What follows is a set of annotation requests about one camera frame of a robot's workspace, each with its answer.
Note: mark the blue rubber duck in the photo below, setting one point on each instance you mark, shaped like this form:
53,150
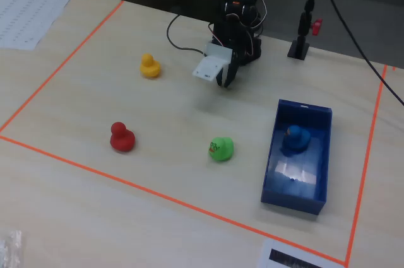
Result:
296,140

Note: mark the red rubber duck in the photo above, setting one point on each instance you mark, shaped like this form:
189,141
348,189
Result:
122,140

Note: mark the white printed paper sheet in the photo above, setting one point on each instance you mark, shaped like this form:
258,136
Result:
28,12

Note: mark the green rubber duck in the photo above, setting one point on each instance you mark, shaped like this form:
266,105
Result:
222,149

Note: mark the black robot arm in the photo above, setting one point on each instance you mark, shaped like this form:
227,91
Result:
249,3

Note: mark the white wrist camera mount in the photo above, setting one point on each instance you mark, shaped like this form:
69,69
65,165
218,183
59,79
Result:
211,66

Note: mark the clear plastic bag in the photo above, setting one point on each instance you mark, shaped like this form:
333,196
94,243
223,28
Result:
9,249

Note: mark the orange tape strip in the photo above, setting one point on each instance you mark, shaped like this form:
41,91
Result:
164,198
63,63
366,160

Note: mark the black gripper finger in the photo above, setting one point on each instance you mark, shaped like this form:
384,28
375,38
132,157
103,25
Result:
220,77
233,71

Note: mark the white label with black bar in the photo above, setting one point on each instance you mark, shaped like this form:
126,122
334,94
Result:
284,257

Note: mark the black camera stand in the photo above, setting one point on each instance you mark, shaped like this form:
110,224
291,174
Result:
303,26

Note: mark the red clamp knob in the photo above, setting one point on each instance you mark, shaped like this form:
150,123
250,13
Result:
317,26

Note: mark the yellow rubber duck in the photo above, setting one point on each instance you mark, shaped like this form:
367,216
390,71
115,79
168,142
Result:
150,67

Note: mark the blue plastic box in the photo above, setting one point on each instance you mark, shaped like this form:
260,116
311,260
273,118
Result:
296,183

